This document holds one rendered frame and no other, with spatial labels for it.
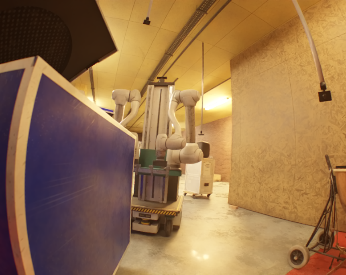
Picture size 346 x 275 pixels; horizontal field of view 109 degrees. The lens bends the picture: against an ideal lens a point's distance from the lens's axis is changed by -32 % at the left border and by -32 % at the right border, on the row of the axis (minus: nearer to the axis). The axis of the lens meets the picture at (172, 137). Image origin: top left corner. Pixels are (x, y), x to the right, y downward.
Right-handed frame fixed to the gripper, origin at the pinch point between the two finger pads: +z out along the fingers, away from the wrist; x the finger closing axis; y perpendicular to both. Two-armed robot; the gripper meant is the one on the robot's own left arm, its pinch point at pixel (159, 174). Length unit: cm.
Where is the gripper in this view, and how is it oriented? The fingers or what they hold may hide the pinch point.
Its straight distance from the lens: 167.0
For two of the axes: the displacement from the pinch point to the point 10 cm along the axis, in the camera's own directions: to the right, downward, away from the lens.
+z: -0.7, 9.9, -1.4
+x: 9.9, 0.5, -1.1
